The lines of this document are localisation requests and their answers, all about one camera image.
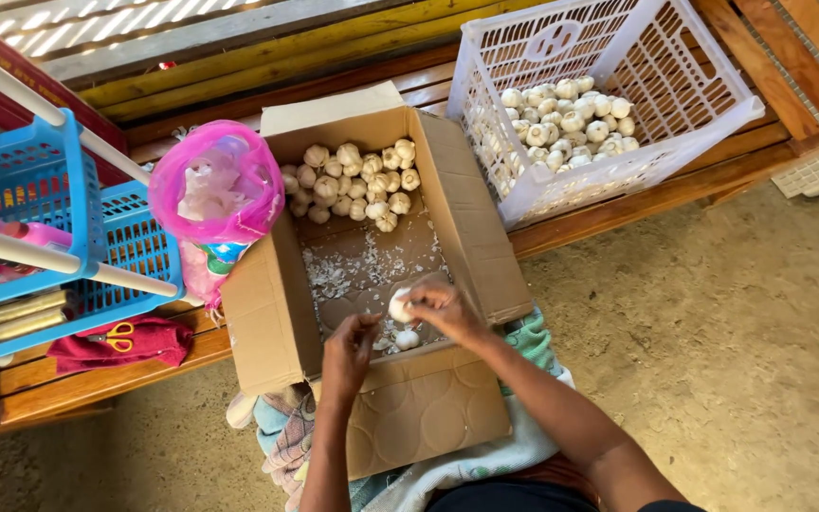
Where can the person's right hand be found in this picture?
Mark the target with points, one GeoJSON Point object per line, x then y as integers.
{"type": "Point", "coordinates": [448, 309]}

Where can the person's left hand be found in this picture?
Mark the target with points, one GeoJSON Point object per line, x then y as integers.
{"type": "Point", "coordinates": [345, 362]}

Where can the person's left fingers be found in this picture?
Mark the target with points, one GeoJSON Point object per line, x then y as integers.
{"type": "Point", "coordinates": [365, 327]}

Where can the person's right fingers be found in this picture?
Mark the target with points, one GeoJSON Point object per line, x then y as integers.
{"type": "Point", "coordinates": [422, 298]}

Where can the white garlic bulb being peeled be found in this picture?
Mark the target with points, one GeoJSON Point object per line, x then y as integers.
{"type": "Point", "coordinates": [399, 307]}

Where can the small loose garlic bulb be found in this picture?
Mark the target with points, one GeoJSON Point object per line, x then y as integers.
{"type": "Point", "coordinates": [406, 340]}

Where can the scattered garlic skin flakes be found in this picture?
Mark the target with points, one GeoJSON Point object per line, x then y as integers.
{"type": "Point", "coordinates": [352, 267]}

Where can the brown cardboard box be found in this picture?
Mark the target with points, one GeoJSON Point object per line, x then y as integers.
{"type": "Point", "coordinates": [409, 412]}

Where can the pile of unpeeled garlic bulbs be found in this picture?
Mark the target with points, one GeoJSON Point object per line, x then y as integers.
{"type": "Point", "coordinates": [352, 181]}

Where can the patterned pink checked cloth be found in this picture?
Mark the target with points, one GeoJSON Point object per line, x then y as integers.
{"type": "Point", "coordinates": [288, 441]}

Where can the printed plastic package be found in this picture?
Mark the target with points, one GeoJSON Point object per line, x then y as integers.
{"type": "Point", "coordinates": [214, 263]}

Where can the wooden bench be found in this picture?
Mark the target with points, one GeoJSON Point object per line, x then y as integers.
{"type": "Point", "coordinates": [594, 213]}

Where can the pink plastic bag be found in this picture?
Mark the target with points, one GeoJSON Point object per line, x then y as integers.
{"type": "Point", "coordinates": [217, 178]}

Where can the dark red cloth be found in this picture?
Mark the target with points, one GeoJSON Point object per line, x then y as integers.
{"type": "Point", "coordinates": [146, 345]}

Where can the heap of cleaned garlic bulbs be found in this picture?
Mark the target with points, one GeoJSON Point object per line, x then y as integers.
{"type": "Point", "coordinates": [566, 128]}

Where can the person's dark garment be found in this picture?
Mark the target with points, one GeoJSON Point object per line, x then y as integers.
{"type": "Point", "coordinates": [523, 498]}

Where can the blue plastic rack basket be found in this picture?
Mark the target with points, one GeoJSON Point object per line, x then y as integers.
{"type": "Point", "coordinates": [25, 185]}
{"type": "Point", "coordinates": [132, 249]}

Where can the yellow wooden beams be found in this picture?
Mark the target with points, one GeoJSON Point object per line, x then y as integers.
{"type": "Point", "coordinates": [274, 57]}

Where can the white rack pole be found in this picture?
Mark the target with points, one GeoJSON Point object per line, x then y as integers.
{"type": "Point", "coordinates": [33, 99]}
{"type": "Point", "coordinates": [61, 262]}

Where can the white plastic lattice crate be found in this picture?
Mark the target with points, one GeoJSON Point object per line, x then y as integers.
{"type": "Point", "coordinates": [672, 85]}

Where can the gold metallic tube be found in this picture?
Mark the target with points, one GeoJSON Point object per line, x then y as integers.
{"type": "Point", "coordinates": [22, 326]}
{"type": "Point", "coordinates": [22, 307]}

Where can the pink bottles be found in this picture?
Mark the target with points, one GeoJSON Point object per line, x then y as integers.
{"type": "Point", "coordinates": [18, 242]}

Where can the wooden frame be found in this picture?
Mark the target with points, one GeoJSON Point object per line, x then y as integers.
{"type": "Point", "coordinates": [793, 57]}

